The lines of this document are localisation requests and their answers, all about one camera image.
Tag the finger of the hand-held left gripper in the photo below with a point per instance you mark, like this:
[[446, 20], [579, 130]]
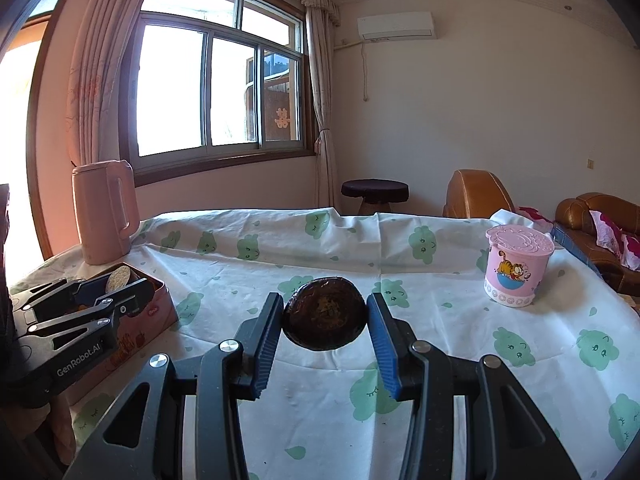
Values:
[[130, 295], [50, 295]]

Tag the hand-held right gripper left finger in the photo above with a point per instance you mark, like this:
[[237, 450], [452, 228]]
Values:
[[265, 345]]

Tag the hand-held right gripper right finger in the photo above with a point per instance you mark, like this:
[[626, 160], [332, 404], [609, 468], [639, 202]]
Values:
[[385, 345]]

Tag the small jar with cork lid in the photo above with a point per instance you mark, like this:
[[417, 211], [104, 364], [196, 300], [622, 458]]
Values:
[[119, 277]]

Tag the pink tin box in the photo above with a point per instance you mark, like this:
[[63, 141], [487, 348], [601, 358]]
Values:
[[145, 330]]

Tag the round dark wrinkled fruit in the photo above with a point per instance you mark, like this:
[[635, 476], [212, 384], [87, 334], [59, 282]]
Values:
[[325, 315]]

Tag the pink electric kettle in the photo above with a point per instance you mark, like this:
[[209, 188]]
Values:
[[100, 215]]

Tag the pink cartoon cup with lid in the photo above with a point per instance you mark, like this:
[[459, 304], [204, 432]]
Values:
[[515, 270]]

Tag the dark round stool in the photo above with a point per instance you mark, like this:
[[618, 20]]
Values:
[[375, 189]]

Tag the brown leather armchair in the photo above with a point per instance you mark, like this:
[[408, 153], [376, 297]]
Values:
[[475, 192]]

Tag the red floral cloth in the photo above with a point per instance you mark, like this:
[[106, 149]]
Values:
[[535, 217]]

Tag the sliding window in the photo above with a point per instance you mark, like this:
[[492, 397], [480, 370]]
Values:
[[170, 90]]

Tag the blue plaid cloth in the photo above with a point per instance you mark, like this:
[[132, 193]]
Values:
[[575, 247]]

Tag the window sticker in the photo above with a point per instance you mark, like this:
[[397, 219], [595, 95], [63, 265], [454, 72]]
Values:
[[282, 117]]

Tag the brown leather sofa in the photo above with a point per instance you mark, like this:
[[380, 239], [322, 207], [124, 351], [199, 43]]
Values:
[[575, 210]]

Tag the pink curtain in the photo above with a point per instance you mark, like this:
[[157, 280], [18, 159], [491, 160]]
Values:
[[95, 60]]

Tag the beige curtain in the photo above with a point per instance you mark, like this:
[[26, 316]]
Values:
[[320, 110]]

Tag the floral cushion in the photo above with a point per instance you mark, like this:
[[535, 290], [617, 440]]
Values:
[[632, 252], [607, 230]]

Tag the air conditioner pipe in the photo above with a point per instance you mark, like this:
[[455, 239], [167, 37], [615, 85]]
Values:
[[367, 70]]

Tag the white air conditioner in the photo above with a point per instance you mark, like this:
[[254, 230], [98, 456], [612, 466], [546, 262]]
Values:
[[396, 26]]

